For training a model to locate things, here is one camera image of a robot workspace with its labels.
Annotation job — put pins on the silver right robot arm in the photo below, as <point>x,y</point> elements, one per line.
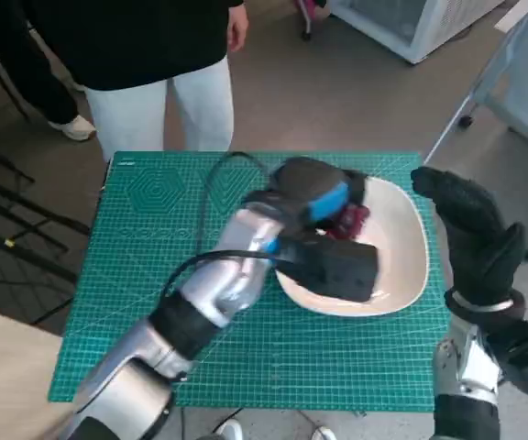
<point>465,376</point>

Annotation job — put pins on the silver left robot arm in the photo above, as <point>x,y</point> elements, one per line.
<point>218,284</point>

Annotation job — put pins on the green cutting mat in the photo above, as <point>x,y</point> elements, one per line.
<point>314,357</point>

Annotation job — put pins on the pink chair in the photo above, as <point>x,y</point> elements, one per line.
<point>309,14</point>

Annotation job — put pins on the red toy grape bunch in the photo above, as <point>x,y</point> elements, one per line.
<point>351,222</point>

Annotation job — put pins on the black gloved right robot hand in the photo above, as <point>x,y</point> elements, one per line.
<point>475,238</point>

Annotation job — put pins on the white shoe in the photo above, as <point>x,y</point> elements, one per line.
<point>324,434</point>
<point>229,431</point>

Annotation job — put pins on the white square plate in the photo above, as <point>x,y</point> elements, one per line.
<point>397,256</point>

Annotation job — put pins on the white cabinet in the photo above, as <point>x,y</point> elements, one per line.
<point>429,27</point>

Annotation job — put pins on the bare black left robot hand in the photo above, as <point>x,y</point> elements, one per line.
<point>310,179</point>

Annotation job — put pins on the light wooden desk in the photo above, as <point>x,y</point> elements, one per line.
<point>7,376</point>

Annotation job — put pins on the person's hand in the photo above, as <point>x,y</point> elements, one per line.
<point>238,27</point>

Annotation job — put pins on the person in black trousers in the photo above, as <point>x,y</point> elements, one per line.
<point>39,69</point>

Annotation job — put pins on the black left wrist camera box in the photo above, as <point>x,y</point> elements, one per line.
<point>333,270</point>

